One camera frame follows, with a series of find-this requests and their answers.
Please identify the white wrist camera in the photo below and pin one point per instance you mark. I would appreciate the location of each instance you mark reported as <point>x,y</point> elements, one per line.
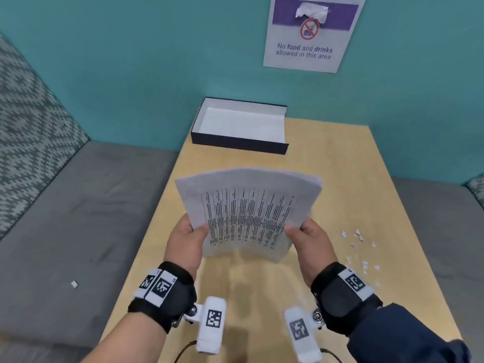
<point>302,349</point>
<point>211,338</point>

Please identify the white purple wall sign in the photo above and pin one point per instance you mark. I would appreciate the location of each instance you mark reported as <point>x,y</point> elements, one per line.
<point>310,52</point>

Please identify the grey sofa seat cushion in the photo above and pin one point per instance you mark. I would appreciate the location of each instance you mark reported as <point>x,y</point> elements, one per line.
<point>75,223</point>
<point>446,230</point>

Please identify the person's left hand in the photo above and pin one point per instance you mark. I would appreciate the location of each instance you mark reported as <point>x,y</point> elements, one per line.
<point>183,245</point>

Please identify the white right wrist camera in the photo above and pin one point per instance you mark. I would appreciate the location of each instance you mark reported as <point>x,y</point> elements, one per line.
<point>302,349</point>

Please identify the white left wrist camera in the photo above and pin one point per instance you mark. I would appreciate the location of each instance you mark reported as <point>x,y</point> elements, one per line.
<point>211,338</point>

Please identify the black box white inside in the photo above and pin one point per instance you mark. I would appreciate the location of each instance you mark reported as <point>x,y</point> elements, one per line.
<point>242,124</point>

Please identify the person's right hand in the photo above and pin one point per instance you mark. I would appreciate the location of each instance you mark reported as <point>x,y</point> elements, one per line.
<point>314,249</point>

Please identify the person's right forearm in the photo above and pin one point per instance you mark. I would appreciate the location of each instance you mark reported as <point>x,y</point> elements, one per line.
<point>397,336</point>

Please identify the person's left forearm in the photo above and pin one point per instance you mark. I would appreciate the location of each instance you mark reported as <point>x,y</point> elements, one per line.
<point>128,344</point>

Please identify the white paper scraps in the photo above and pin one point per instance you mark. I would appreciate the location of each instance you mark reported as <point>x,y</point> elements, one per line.
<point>364,263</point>

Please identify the torn white tape piece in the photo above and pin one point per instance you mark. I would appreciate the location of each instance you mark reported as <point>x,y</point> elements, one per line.
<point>310,11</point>

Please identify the printed white paper stack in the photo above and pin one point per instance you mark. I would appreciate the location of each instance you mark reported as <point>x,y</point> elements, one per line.
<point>245,200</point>

